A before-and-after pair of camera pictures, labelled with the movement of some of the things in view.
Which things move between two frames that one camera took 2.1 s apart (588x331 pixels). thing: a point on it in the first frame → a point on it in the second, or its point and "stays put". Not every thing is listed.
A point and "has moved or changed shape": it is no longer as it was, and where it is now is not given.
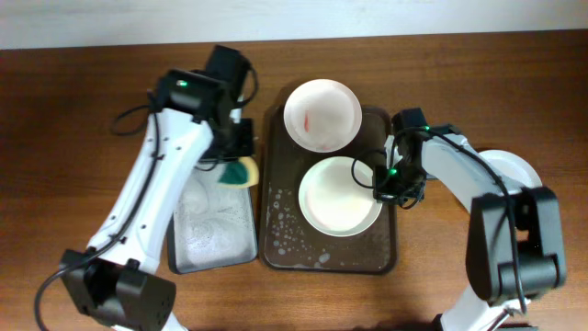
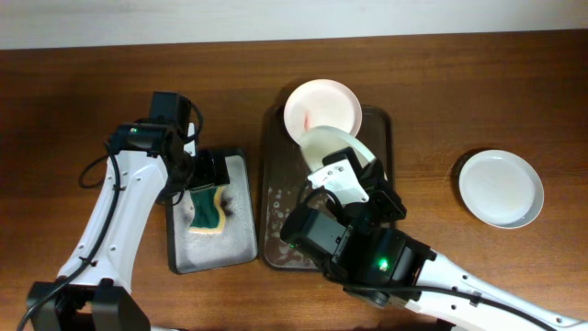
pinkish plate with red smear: [322, 116] stays put
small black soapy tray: [212, 225] stays put
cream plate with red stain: [336, 197] has moved or changed shape
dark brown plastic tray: [287, 242] stays put
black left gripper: [247, 152] → [208, 176]
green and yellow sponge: [242, 173] → [208, 211]
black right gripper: [383, 192] → [379, 193]
